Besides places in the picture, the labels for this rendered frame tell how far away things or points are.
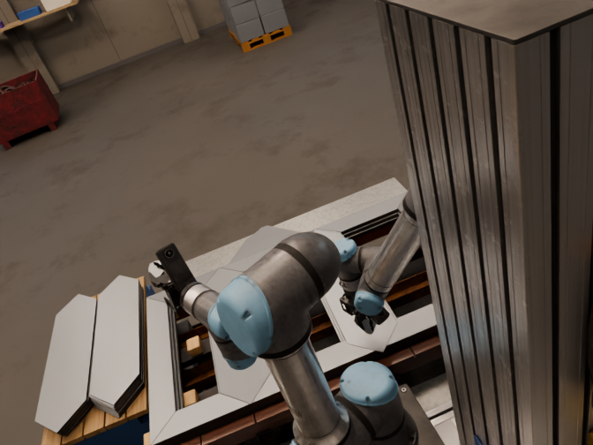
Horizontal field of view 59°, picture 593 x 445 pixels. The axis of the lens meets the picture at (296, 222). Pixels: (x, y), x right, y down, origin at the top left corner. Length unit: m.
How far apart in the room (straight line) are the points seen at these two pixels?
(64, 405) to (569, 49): 1.97
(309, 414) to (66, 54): 9.71
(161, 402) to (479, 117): 1.57
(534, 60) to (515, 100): 0.03
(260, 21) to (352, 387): 7.52
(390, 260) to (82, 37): 9.39
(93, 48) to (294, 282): 9.67
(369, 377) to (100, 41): 9.53
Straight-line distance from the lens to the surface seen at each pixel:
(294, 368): 0.91
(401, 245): 1.20
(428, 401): 1.81
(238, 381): 1.80
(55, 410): 2.17
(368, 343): 1.74
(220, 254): 2.55
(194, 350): 2.07
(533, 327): 0.61
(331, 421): 1.05
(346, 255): 1.45
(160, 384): 1.94
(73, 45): 10.36
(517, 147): 0.47
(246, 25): 8.23
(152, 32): 10.29
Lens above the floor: 2.18
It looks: 34 degrees down
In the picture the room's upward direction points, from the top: 20 degrees counter-clockwise
